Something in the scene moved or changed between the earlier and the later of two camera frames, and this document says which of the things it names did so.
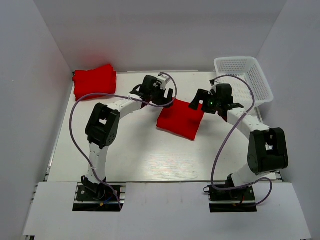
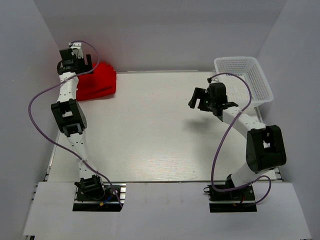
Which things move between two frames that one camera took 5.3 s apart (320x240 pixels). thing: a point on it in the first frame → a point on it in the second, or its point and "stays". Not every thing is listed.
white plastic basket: (248, 68) stays
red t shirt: (179, 119) → (101, 83)
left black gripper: (163, 100) → (87, 67)
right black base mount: (241, 199) stays
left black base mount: (91, 197) stays
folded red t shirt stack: (101, 80) stays
